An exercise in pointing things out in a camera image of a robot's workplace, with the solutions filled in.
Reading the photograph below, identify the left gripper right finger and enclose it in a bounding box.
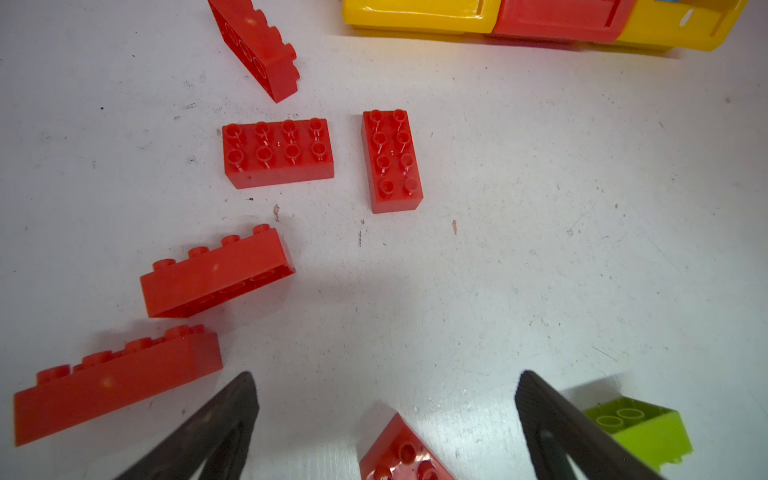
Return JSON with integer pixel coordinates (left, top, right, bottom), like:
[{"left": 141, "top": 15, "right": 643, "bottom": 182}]
[{"left": 515, "top": 370, "right": 660, "bottom": 479}]

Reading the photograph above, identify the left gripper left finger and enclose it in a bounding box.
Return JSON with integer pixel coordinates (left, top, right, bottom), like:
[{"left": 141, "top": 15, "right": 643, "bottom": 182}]
[{"left": 118, "top": 371, "right": 259, "bottom": 479}]

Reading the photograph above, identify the small green lego front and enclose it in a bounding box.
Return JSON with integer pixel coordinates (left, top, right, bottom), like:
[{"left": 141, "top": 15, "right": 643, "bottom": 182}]
[{"left": 583, "top": 397, "right": 693, "bottom": 473}]

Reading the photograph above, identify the red lego brick lower left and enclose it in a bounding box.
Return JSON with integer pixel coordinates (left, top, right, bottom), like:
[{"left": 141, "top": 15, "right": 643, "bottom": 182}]
[{"left": 13, "top": 325, "right": 223, "bottom": 447}]

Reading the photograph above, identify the red lego brick on side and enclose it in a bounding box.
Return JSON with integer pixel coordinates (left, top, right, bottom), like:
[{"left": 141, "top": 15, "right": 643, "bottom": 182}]
[{"left": 140, "top": 224, "right": 295, "bottom": 318}]

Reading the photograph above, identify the red lego brick near front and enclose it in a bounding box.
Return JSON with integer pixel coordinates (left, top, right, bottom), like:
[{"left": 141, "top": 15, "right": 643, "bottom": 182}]
[{"left": 359, "top": 413, "right": 454, "bottom": 480}]

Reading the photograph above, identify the red lego brick flat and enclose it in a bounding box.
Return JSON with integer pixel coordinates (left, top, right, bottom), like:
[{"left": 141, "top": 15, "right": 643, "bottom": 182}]
[{"left": 222, "top": 118, "right": 334, "bottom": 189}]

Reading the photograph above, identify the red lego brick upright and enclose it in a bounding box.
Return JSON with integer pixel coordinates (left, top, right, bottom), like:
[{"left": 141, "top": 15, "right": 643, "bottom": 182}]
[{"left": 362, "top": 109, "right": 424, "bottom": 214}]

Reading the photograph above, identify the red lego brick far left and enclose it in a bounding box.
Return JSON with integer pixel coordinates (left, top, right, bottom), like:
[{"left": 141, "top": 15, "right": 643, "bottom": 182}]
[{"left": 209, "top": 0, "right": 300, "bottom": 103}]

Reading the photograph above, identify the red plastic bin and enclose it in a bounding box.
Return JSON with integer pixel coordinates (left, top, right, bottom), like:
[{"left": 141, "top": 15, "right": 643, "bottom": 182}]
[{"left": 492, "top": 0, "right": 636, "bottom": 44}]

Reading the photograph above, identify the right yellow plastic bin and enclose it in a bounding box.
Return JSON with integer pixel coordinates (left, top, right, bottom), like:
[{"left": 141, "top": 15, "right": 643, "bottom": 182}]
[{"left": 615, "top": 0, "right": 748, "bottom": 52}]

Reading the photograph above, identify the yellow plastic bin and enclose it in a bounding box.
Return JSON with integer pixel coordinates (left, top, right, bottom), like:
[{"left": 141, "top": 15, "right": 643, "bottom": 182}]
[
  {"left": 342, "top": 0, "right": 502, "bottom": 34},
  {"left": 615, "top": 0, "right": 748, "bottom": 52}
]

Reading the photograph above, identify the left yellow plastic bin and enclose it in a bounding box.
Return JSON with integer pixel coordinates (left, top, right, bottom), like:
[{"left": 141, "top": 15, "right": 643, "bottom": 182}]
[{"left": 342, "top": 0, "right": 502, "bottom": 34}]

